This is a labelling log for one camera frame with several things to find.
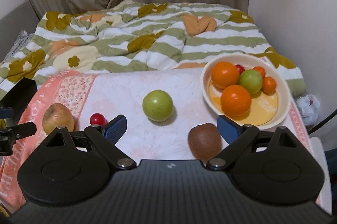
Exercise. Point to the white crumpled plastic bag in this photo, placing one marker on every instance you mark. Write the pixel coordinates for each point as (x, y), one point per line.
(309, 107)

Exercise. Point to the red cherry tomato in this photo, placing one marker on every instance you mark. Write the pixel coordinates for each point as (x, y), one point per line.
(98, 119)
(240, 68)

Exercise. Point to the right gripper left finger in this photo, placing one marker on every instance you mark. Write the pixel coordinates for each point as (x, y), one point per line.
(104, 139)

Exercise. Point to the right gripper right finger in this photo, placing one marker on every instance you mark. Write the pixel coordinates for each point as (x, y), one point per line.
(238, 138)

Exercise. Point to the green striped flower duvet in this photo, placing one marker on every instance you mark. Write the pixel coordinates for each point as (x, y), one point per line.
(135, 36)

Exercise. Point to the cream duck print bowl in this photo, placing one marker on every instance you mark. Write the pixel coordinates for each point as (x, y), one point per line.
(265, 111)

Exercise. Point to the brown kiwi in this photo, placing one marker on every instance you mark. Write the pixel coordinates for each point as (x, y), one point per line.
(204, 141)

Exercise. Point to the green apple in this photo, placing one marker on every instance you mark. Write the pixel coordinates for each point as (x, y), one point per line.
(251, 80)
(158, 106)

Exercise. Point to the small tangerine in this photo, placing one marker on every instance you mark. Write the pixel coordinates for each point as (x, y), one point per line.
(269, 85)
(261, 70)

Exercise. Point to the black open laptop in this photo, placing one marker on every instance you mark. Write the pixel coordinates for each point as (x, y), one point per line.
(18, 99)

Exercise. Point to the grey patterned pillow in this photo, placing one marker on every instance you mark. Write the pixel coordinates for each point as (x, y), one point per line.
(21, 41)

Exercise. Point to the floral pink tablecloth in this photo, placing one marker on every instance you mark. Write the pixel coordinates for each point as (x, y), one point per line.
(112, 95)

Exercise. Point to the grey sofa backrest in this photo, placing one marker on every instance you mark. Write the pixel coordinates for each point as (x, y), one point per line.
(23, 17)

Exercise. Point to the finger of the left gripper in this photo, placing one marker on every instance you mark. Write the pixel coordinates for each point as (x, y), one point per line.
(19, 131)
(6, 113)

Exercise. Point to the yellow red apple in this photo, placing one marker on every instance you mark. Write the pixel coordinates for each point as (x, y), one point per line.
(55, 116)

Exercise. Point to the large orange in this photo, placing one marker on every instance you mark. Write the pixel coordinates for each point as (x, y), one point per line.
(224, 74)
(235, 101)

